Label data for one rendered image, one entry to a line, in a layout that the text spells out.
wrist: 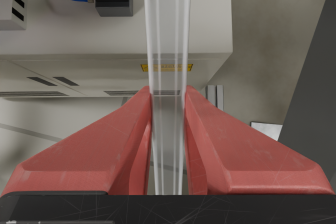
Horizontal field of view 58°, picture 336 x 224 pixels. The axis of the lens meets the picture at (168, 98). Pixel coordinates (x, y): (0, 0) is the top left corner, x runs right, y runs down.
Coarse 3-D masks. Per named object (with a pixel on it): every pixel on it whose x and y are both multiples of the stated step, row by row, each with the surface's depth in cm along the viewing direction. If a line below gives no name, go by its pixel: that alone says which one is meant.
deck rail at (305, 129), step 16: (320, 16) 16; (320, 32) 16; (320, 48) 16; (304, 64) 18; (320, 64) 16; (304, 80) 18; (320, 80) 16; (304, 96) 18; (320, 96) 16; (288, 112) 20; (304, 112) 18; (320, 112) 16; (288, 128) 20; (304, 128) 18; (320, 128) 16; (288, 144) 20; (304, 144) 18; (320, 144) 16; (320, 160) 16
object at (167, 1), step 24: (144, 0) 9; (168, 0) 9; (168, 24) 10; (168, 48) 10; (168, 72) 11; (168, 96) 11; (168, 120) 12; (168, 144) 13; (168, 168) 14; (168, 192) 16
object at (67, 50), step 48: (48, 0) 46; (192, 0) 46; (0, 48) 45; (48, 48) 45; (96, 48) 45; (144, 48) 45; (192, 48) 45; (0, 96) 95; (48, 96) 97; (96, 96) 100
